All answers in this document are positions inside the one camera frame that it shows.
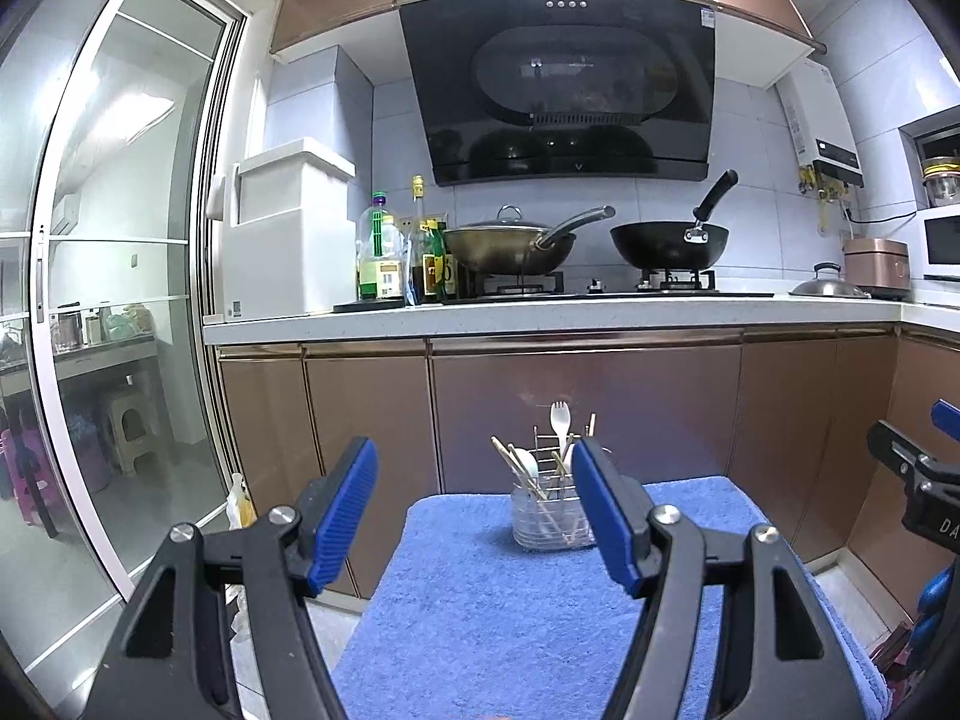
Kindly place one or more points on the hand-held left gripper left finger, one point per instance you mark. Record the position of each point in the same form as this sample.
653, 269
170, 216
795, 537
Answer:
341, 517

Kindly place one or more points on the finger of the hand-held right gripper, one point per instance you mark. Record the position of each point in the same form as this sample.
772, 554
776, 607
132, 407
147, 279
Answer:
896, 446
946, 414

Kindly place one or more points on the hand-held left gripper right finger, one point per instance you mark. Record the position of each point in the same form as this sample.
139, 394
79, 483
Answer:
607, 517

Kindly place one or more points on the large white spoon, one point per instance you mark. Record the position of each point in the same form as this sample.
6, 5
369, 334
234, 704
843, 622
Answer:
525, 463

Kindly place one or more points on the white plastic fork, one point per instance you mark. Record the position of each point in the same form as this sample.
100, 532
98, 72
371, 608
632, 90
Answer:
559, 420

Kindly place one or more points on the plastic bag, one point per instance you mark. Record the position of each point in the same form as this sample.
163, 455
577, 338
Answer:
241, 506

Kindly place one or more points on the blue towel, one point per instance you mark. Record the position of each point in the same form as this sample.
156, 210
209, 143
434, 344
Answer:
487, 615

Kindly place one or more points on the pink rice cooker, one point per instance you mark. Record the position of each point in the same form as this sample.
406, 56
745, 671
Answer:
877, 262

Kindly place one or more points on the white microwave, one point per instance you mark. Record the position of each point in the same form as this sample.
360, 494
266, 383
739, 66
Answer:
943, 247

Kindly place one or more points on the steel pot lid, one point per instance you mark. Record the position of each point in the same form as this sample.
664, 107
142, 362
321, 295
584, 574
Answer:
829, 286

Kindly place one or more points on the plastic stool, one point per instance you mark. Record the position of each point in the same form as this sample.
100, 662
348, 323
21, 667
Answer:
131, 427

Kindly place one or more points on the black gas stove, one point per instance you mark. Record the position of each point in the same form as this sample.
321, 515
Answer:
600, 289

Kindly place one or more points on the glass jar with yellow rim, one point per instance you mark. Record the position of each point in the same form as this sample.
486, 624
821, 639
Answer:
943, 184

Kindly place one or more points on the water heater pipes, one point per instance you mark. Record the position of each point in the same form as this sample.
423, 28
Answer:
821, 199

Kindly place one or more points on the clear bottle with yellow label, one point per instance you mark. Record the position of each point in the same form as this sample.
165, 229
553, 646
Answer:
390, 270

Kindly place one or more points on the dark bottle with green label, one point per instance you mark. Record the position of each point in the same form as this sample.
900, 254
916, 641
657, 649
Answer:
442, 266

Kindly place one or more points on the black frying pan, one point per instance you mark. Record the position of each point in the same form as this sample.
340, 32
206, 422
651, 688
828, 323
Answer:
667, 247

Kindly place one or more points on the white ribbed box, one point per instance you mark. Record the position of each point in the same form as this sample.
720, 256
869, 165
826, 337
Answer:
292, 240

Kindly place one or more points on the steel wok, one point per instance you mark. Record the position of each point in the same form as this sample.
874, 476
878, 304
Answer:
502, 251

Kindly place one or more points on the tall bottle with yellow cap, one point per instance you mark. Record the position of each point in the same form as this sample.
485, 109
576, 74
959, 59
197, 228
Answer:
418, 240

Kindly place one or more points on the glass wok lid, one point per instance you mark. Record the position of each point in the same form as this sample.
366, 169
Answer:
510, 223

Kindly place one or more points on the white water heater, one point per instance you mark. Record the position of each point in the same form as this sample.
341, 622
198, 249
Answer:
817, 112

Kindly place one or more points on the white air conditioner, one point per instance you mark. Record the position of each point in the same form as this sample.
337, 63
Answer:
66, 211

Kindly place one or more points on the sliding glass door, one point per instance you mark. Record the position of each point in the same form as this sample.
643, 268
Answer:
112, 165

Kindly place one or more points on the white pipe casing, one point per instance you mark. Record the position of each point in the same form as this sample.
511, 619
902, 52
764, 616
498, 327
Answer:
322, 97

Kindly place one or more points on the black range hood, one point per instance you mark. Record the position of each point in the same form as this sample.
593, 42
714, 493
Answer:
562, 75

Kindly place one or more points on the recessed wall shelf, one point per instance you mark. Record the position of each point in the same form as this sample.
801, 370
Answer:
937, 131

